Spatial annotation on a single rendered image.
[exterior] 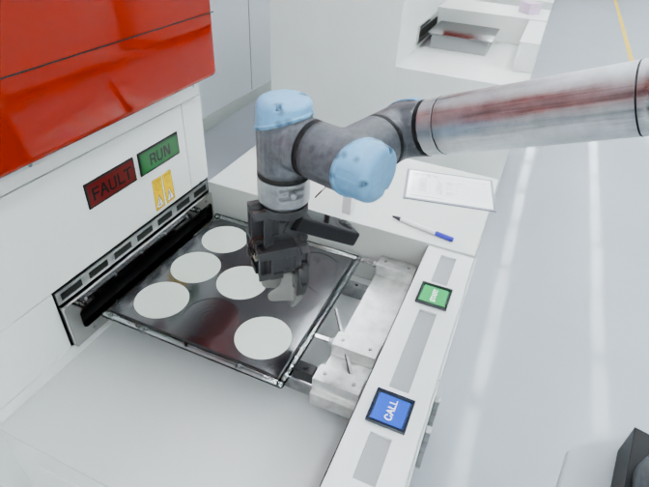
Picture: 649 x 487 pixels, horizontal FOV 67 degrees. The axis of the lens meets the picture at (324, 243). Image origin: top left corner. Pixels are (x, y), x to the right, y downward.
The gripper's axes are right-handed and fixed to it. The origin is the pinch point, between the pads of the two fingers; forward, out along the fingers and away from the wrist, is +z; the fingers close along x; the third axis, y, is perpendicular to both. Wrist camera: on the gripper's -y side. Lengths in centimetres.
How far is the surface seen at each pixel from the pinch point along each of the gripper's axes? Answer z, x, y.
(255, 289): 7.3, -12.4, 3.9
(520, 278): 97, -75, -146
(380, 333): 9.3, 4.8, -15.1
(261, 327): 7.3, -2.3, 5.7
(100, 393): 15.2, -3.8, 34.0
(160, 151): -13.2, -35.2, 15.8
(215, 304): 7.3, -10.7, 12.0
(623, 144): 98, -179, -335
